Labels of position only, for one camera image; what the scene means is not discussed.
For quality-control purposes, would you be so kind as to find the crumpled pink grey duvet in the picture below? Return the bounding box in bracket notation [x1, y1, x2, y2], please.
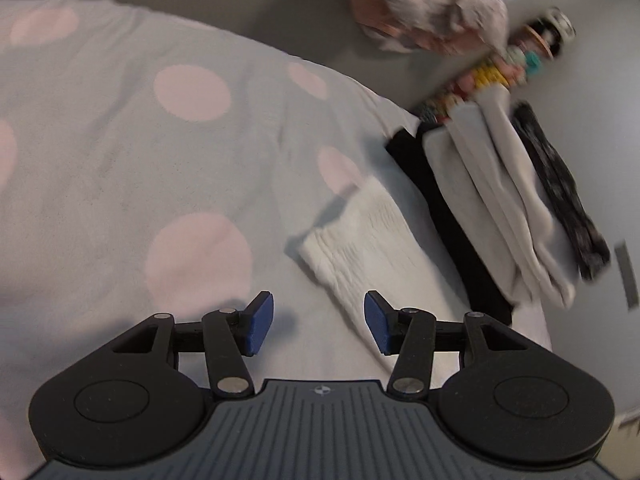
[349, 0, 509, 55]

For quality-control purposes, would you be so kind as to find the grey pink-dotted bedsheet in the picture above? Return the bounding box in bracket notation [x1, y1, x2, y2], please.
[0, 0, 554, 480]

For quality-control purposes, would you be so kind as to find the light grey folded garment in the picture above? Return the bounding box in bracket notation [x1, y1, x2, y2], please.
[447, 84, 578, 309]

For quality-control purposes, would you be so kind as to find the grey folded sweater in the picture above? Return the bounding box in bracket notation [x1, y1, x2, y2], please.
[423, 128, 537, 306]

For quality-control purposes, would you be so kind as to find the grey wall plate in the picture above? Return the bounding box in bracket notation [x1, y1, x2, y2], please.
[614, 240, 639, 310]

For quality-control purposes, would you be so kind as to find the white textured garment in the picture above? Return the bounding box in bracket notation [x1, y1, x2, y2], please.
[298, 174, 476, 391]

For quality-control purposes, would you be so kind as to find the plush toy column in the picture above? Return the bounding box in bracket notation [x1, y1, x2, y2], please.
[411, 6, 576, 124]

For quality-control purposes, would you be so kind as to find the black floral folded garment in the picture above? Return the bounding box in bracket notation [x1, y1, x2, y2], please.
[511, 101, 611, 282]

